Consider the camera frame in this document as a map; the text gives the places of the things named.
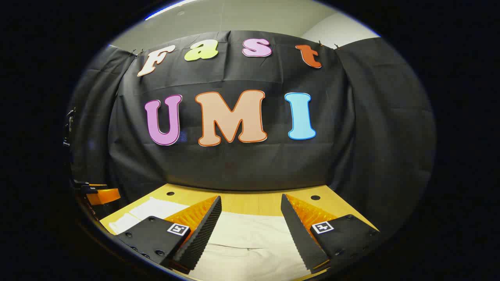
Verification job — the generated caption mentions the white jeans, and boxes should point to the white jeans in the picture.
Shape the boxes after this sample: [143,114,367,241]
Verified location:
[109,197,313,281]

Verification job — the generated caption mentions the black backdrop cloth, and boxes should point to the black backdrop cloth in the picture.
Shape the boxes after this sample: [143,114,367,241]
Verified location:
[66,30,436,242]

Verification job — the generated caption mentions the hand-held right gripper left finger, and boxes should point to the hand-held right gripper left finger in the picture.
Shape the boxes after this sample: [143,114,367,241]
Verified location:
[113,196,222,273]

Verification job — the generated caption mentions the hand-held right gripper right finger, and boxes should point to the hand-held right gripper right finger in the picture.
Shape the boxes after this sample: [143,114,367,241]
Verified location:
[281,193,380,273]

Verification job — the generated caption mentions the dark metal fixture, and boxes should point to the dark metal fixture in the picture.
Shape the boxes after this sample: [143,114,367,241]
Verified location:
[63,108,76,148]

